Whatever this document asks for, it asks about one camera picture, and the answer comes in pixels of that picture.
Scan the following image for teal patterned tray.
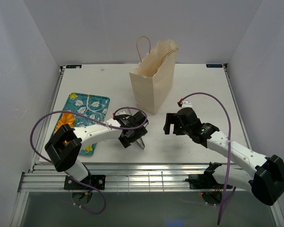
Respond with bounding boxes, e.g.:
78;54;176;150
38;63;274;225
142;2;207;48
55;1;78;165
50;92;111;157

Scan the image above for brown paper bag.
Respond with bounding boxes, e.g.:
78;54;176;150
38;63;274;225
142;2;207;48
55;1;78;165
129;39;178;115

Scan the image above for long braided orange bread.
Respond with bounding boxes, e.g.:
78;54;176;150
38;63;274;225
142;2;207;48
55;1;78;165
54;113;75;134

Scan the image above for metal serving tongs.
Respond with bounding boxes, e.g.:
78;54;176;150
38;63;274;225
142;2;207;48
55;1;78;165
125;106;145;150

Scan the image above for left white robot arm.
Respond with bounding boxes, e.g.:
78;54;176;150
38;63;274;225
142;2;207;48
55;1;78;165
44;111;148;189

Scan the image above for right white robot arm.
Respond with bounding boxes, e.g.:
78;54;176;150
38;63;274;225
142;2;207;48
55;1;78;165
163;107;284;206

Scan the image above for right blue table label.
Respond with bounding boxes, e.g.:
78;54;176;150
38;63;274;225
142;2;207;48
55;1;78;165
206;64;223;68

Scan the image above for blue table label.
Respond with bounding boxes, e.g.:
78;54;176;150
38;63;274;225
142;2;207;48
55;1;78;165
206;64;223;68
65;64;82;69

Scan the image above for left blue table label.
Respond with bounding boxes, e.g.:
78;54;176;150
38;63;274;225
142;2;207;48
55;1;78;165
65;64;82;69

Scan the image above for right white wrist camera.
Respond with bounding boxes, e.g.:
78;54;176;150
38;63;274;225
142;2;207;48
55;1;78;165
177;99;192;109

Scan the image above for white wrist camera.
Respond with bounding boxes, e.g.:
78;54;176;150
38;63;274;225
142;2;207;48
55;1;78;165
113;111;128;120
177;99;192;109

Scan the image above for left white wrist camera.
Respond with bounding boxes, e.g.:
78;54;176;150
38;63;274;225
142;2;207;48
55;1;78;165
113;111;128;120

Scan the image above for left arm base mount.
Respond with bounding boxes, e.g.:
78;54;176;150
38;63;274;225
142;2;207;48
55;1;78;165
63;175;106;190

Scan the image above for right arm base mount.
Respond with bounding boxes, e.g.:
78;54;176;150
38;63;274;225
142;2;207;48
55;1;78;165
185;162;224;190

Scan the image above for aluminium frame rail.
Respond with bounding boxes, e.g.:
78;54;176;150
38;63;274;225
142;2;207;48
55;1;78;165
17;164;275;193

